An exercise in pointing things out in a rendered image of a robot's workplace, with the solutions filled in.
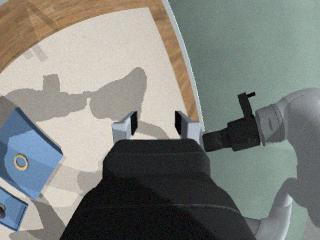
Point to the blue square tray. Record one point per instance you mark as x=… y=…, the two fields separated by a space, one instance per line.
x=15 y=211

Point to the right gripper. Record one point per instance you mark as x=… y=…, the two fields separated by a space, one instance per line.
x=266 y=127

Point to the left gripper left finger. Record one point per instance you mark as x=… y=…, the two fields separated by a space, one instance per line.
x=125 y=128

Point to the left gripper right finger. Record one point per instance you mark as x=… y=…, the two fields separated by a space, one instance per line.
x=187 y=128

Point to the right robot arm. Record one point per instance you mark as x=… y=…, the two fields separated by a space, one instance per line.
x=300 y=113

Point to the blue square block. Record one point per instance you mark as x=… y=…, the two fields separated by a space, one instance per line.
x=22 y=143

